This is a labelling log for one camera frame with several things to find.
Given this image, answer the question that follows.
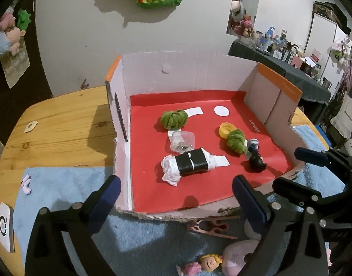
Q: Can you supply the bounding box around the orange cardboard box red inside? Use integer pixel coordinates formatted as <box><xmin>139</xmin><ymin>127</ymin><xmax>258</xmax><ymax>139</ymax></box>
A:
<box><xmin>105</xmin><ymin>50</ymin><xmax>303</xmax><ymax>222</ymax></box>

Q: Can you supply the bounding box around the blonde doll figurine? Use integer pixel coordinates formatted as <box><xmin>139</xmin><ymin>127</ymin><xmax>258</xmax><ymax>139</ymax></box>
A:
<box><xmin>180</xmin><ymin>253</ymin><xmax>224</xmax><ymax>276</ymax></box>

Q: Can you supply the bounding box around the blue fluffy blanket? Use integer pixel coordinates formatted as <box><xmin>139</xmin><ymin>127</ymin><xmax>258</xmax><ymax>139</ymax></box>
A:
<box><xmin>13</xmin><ymin>124</ymin><xmax>347</xmax><ymax>276</ymax></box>

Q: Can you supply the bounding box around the small table sticker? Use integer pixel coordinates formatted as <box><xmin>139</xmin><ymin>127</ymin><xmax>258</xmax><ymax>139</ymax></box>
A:
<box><xmin>23</xmin><ymin>120</ymin><xmax>38</xmax><ymax>133</ymax></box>

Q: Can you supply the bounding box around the white flat device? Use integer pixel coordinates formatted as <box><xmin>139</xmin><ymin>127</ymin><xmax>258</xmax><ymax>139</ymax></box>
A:
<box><xmin>0</xmin><ymin>202</ymin><xmax>15</xmax><ymax>253</ymax></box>

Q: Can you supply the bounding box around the white fridge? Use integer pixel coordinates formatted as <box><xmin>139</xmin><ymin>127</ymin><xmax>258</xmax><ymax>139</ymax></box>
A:
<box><xmin>308</xmin><ymin>13</ymin><xmax>339</xmax><ymax>72</ymax></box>

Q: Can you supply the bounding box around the pink round toy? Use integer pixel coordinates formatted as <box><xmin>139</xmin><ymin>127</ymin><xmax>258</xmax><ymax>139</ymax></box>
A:
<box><xmin>222</xmin><ymin>239</ymin><xmax>265</xmax><ymax>276</ymax></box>

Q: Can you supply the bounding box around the black white sock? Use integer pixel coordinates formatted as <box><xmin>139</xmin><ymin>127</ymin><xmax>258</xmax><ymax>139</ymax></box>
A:
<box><xmin>160</xmin><ymin>147</ymin><xmax>218</xmax><ymax>187</ymax></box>

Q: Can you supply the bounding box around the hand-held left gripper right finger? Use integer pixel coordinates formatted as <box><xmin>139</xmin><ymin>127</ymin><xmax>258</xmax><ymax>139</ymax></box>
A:
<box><xmin>232</xmin><ymin>175</ymin><xmax>329</xmax><ymax>276</ymax></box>

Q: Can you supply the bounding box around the green plush toy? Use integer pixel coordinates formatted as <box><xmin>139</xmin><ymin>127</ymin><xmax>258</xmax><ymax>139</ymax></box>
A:
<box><xmin>16</xmin><ymin>9</ymin><xmax>31</xmax><ymax>31</ymax></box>

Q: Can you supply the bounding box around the small clear plastic container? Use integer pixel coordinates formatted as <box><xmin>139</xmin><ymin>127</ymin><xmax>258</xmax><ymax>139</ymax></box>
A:
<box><xmin>169</xmin><ymin>131</ymin><xmax>196</xmax><ymax>153</ymax></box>

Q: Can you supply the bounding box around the small pink white trinket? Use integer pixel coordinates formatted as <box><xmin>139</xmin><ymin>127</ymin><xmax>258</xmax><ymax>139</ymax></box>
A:
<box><xmin>21</xmin><ymin>175</ymin><xmax>33</xmax><ymax>196</ymax></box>

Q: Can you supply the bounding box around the green-headed plush doll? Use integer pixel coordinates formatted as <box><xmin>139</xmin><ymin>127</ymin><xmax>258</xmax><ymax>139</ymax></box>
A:
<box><xmin>231</xmin><ymin>0</ymin><xmax>245</xmax><ymax>20</ymax></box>

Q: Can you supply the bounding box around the pink rabbit plush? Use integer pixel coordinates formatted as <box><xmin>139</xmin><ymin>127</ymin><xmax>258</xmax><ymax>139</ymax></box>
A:
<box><xmin>235</xmin><ymin>16</ymin><xmax>255</xmax><ymax>36</ymax></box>

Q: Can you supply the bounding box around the row of small display items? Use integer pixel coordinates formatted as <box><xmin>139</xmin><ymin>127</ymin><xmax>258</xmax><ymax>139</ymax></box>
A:
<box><xmin>242</xmin><ymin>27</ymin><xmax>332</xmax><ymax>88</ymax></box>

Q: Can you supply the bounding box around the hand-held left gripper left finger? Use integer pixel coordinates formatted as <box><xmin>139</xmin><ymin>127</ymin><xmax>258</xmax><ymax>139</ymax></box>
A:
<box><xmin>23</xmin><ymin>175</ymin><xmax>122</xmax><ymax>276</ymax></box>

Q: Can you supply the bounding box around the dark-haired figurine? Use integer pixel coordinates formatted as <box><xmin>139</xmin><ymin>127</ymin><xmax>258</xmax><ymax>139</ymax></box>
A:
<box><xmin>245</xmin><ymin>138</ymin><xmax>267</xmax><ymax>173</ymax></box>

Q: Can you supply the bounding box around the dark cloth covered table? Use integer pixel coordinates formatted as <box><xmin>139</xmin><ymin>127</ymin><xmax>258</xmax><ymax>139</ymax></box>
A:
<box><xmin>228</xmin><ymin>40</ymin><xmax>332</xmax><ymax>104</ymax></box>

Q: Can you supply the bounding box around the yellow bottle cap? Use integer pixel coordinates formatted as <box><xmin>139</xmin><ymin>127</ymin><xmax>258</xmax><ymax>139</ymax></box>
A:
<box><xmin>219</xmin><ymin>122</ymin><xmax>235</xmax><ymax>138</ymax></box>

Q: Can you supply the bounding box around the green yarn ball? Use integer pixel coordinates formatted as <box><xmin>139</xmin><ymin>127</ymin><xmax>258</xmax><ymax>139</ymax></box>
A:
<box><xmin>226</xmin><ymin>129</ymin><xmax>248</xmax><ymax>153</ymax></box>
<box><xmin>160</xmin><ymin>109</ymin><xmax>189</xmax><ymax>130</ymax></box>

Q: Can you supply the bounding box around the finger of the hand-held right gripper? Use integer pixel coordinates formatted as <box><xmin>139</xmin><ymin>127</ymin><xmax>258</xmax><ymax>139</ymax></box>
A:
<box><xmin>272</xmin><ymin>177</ymin><xmax>352</xmax><ymax>207</ymax></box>
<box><xmin>294</xmin><ymin>147</ymin><xmax>352</xmax><ymax>173</ymax></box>

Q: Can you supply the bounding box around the pink plush toy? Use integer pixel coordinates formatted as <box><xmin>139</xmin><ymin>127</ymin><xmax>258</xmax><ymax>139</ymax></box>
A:
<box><xmin>0</xmin><ymin>9</ymin><xmax>17</xmax><ymax>31</ymax></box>
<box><xmin>3</xmin><ymin>27</ymin><xmax>27</xmax><ymax>55</ymax></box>

